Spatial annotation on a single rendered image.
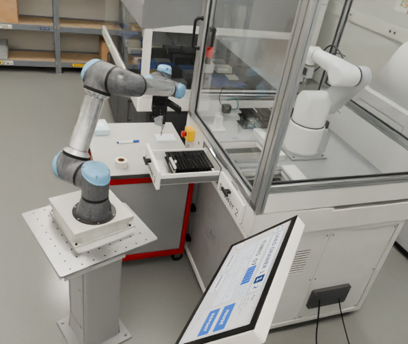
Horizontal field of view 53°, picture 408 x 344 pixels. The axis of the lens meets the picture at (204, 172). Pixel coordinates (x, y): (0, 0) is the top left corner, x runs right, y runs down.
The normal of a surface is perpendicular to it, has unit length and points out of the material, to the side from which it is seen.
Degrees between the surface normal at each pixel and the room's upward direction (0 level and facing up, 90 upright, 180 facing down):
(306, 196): 90
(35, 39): 90
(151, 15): 90
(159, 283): 0
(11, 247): 0
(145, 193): 90
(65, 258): 0
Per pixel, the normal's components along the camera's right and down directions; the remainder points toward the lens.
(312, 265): 0.32, 0.55
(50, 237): 0.15, -0.84
